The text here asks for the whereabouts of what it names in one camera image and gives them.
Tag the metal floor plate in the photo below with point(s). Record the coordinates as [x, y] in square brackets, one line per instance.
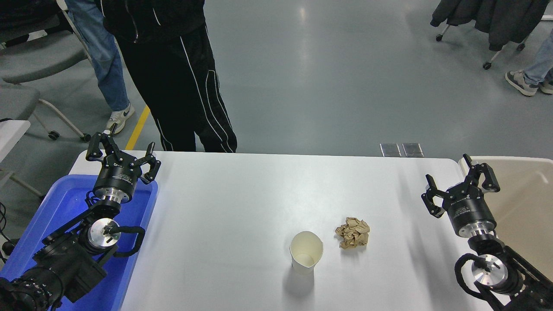
[412, 150]
[390, 150]

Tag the small white table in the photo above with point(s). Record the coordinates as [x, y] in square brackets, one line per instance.
[11, 136]

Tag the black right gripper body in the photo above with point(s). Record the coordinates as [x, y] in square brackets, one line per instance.
[468, 211]

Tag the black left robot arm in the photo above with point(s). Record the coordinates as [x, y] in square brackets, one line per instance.
[65, 263]

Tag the large pale bin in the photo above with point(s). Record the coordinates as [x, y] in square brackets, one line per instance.
[527, 203]

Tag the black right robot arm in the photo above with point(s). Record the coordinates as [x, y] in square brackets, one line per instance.
[514, 276]

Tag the blue plastic tray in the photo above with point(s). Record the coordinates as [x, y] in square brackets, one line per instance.
[52, 207]

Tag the crumpled tan paper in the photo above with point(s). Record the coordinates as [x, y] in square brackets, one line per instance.
[353, 233]

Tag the person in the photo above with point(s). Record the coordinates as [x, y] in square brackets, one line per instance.
[535, 69]
[173, 77]
[101, 52]

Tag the white paper cup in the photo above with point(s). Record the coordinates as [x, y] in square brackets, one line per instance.
[302, 248]

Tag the dark grey jacket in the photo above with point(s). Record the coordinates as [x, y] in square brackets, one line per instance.
[497, 17]

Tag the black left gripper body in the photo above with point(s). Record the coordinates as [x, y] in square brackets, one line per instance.
[117, 178]

